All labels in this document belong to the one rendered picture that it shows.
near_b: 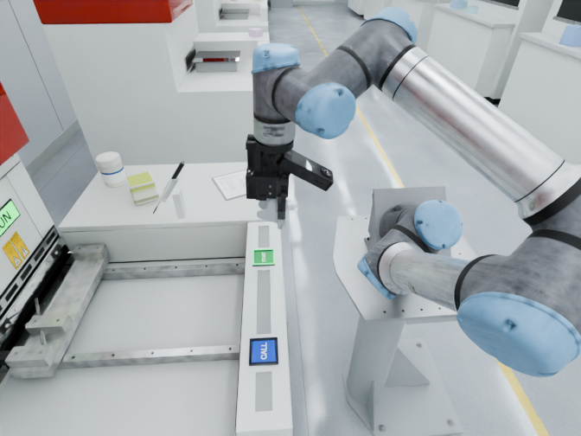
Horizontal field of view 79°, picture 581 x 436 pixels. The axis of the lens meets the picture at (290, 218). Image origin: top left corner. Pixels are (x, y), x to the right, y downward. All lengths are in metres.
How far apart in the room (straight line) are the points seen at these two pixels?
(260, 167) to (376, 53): 0.28
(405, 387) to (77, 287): 1.39
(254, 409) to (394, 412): 1.14
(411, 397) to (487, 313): 1.37
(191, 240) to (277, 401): 0.56
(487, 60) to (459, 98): 4.57
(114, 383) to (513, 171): 0.86
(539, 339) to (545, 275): 0.07
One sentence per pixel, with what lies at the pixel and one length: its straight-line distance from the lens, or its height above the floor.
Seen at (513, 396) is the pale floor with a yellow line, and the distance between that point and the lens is 2.02.
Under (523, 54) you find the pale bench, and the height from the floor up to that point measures 0.72.
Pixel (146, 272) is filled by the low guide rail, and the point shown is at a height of 0.84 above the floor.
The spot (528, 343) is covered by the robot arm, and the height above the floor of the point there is 1.25.
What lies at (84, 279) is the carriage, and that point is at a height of 0.88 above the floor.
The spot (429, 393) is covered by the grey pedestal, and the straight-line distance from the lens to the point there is 1.85.
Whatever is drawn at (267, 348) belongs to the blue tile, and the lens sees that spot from 0.73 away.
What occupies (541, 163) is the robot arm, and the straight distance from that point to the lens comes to 0.53.
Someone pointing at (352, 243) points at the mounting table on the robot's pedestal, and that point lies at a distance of 1.16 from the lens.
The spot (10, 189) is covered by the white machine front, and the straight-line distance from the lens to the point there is 1.04.
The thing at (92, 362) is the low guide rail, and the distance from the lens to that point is 0.97.
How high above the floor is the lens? 1.59
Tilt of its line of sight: 38 degrees down
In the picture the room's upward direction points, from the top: straight up
